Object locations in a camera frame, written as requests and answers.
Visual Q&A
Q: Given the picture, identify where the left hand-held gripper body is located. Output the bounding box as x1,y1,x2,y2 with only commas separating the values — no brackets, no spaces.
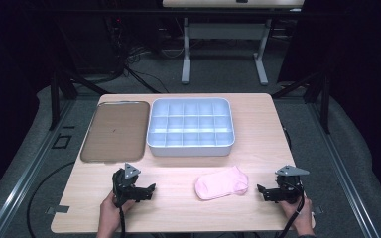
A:
111,162,142,209

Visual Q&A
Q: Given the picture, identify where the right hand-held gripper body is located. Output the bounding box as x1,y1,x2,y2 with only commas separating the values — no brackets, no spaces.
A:
274,165,311,204

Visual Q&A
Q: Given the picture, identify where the pink sock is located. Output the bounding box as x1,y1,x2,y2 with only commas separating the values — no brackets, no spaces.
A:
193,165,249,201

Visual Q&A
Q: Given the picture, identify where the person's left hand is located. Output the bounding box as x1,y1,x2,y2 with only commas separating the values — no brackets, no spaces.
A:
99,191,136,230

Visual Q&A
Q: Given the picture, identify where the person's right hand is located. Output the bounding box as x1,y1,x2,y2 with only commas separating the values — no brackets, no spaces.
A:
279,195,316,236

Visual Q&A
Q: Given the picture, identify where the brown metal tray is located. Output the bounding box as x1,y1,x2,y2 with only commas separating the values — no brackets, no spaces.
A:
79,100,151,164

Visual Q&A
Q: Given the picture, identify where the grey tape piece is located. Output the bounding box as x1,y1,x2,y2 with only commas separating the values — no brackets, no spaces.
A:
45,204,70,215

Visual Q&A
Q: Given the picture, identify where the white compartment storage box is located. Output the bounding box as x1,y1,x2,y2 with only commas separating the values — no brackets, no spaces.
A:
146,97,236,158

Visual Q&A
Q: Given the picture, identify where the black metal stand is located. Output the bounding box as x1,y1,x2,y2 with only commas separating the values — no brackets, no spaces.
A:
49,67,113,131
271,70,331,135

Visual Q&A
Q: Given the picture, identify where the dark curtain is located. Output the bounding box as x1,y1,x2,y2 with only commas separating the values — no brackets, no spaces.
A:
0,0,53,207
277,0,381,202

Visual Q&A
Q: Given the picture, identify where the white-framed desk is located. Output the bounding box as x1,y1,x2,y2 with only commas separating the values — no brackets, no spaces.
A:
162,0,306,86

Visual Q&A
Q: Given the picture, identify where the black horizontal bar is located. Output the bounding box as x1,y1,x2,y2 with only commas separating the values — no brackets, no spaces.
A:
44,7,312,18

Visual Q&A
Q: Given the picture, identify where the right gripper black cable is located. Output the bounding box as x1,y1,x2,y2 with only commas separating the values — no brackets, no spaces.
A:
274,184,306,238

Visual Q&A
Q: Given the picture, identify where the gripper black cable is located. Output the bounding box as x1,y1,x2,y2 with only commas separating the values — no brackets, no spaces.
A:
274,184,306,238
118,205,127,238

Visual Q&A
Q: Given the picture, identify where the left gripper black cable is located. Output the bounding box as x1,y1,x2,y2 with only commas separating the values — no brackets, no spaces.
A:
118,205,127,238

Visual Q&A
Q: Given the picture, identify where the thin black cable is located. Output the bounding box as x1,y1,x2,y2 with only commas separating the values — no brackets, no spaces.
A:
281,126,293,151

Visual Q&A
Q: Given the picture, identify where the aluminium floor rail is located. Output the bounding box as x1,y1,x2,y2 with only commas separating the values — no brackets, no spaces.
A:
0,98,75,238
309,102,381,238

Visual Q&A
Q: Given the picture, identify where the black floor cable loop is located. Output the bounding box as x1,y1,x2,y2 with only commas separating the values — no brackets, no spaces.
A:
26,161,77,238

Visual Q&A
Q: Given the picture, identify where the bundle of black cables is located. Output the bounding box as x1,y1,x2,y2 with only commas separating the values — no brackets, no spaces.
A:
107,16,171,94

